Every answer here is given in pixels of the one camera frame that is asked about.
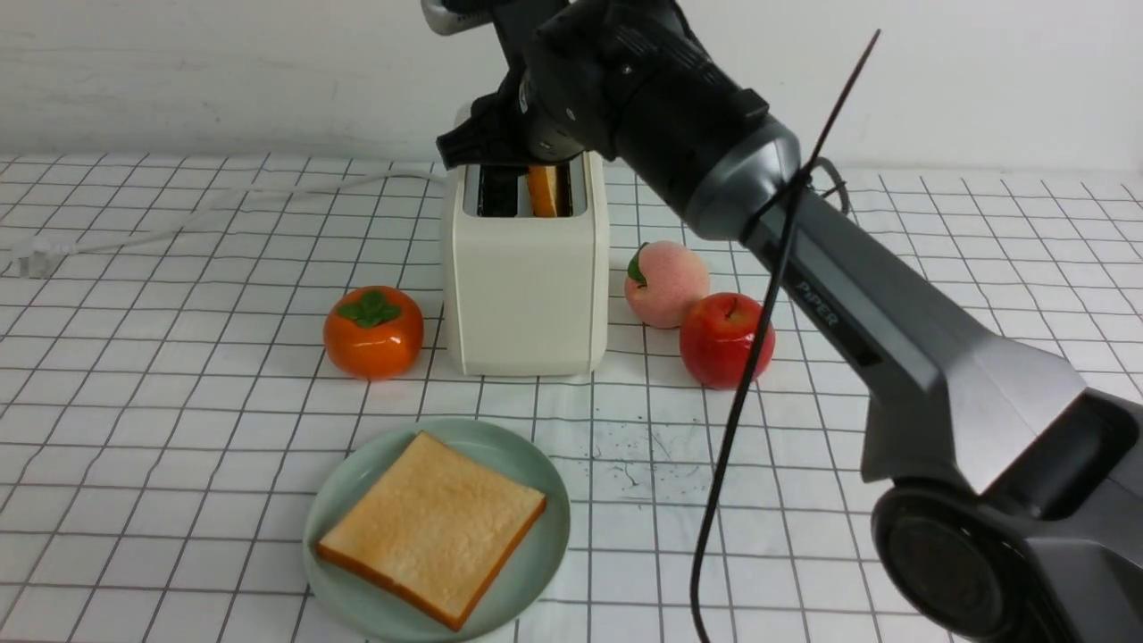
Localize cream white toaster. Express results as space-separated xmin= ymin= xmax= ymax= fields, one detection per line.
xmin=440 ymin=152 xmax=612 ymax=376

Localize toast slice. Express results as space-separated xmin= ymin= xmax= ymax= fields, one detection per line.
xmin=526 ymin=164 xmax=563 ymax=217
xmin=314 ymin=431 xmax=547 ymax=632

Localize pink peach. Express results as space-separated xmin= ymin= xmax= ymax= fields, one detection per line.
xmin=623 ymin=240 xmax=711 ymax=329

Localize black cable near apple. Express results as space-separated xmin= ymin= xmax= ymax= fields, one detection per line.
xmin=689 ymin=29 xmax=882 ymax=643

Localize black gripper over toaster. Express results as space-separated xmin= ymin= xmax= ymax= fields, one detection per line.
xmin=437 ymin=1 xmax=626 ymax=170

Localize red apple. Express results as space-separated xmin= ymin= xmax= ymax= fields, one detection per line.
xmin=679 ymin=292 xmax=764 ymax=389

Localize light green plate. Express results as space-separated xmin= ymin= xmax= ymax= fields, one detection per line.
xmin=302 ymin=418 xmax=572 ymax=642

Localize white power cable with plug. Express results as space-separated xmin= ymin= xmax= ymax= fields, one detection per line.
xmin=11 ymin=170 xmax=447 ymax=280

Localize orange persimmon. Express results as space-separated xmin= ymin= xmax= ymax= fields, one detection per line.
xmin=322 ymin=286 xmax=425 ymax=381

